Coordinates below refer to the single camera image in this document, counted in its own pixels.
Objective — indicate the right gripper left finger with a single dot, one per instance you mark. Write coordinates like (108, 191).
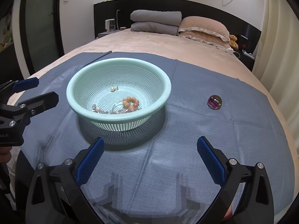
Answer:
(55, 194)

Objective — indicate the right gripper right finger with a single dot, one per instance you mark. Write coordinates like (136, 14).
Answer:
(256, 204)

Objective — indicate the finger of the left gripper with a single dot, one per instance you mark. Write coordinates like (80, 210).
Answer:
(41, 103)
(25, 84)

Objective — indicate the silver hoop bangle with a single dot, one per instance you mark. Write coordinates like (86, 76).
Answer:
(121, 107)

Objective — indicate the left hand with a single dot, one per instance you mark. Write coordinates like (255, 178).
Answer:
(5, 154)

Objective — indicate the mint green plastic basket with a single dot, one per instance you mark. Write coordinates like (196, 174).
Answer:
(146, 86)

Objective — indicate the blue grey cloth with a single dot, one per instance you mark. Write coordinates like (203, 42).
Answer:
(151, 132)

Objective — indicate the iridescent purple glass stone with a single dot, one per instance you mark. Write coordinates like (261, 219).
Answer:
(214, 102)

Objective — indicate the white bedside appliance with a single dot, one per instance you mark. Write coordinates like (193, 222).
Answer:
(110, 25)

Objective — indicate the cream curtain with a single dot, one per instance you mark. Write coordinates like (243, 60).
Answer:
(276, 64)

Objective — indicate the black bedside table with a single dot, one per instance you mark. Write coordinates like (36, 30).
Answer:
(247, 61)

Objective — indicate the lower grey folded blanket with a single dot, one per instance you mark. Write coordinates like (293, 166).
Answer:
(154, 28)

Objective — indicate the grey folded blanket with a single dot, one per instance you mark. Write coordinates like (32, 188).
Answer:
(154, 28)
(172, 18)

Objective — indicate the brown teddy bear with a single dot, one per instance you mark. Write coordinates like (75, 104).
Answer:
(233, 42)

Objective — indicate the upper grey folded blanket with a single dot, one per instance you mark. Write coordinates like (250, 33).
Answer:
(172, 18)

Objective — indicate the black headboard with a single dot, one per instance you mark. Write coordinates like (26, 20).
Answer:
(120, 10)

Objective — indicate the pink frilled pillow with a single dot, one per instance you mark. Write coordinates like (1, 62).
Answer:
(204, 25)

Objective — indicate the white charger with cable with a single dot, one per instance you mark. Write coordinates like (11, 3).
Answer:
(231, 51)

